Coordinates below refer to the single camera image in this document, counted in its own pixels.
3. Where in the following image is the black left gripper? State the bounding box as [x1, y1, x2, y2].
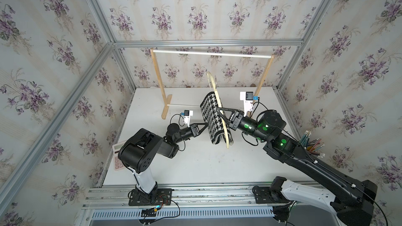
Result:
[174, 126, 209, 146]

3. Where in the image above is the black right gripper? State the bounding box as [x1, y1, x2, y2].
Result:
[217, 106, 271, 145]

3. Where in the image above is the black white houndstooth scarf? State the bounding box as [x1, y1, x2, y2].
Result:
[200, 92, 227, 144]

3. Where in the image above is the cream plastic clothes hanger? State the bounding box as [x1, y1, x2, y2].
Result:
[206, 71, 230, 149]

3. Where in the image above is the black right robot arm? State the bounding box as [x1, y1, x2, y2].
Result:
[217, 108, 378, 226]

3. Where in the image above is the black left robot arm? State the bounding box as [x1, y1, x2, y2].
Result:
[118, 122, 208, 196]

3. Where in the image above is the wooden clothes rack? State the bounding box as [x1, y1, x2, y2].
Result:
[150, 48, 275, 120]

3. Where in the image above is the yellow pencil cup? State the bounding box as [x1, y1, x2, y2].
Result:
[298, 130, 325, 158]

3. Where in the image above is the white green flat device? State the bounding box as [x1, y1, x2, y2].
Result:
[112, 141, 126, 171]

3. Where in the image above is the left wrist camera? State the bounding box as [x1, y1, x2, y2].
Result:
[180, 110, 193, 127]

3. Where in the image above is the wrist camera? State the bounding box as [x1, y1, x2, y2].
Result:
[180, 110, 193, 127]
[240, 92, 259, 117]

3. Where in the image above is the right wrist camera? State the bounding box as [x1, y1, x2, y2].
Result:
[240, 92, 259, 117]

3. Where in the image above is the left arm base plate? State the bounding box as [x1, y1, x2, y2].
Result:
[128, 188, 174, 206]

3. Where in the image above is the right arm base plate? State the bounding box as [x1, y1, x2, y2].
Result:
[252, 186, 292, 205]

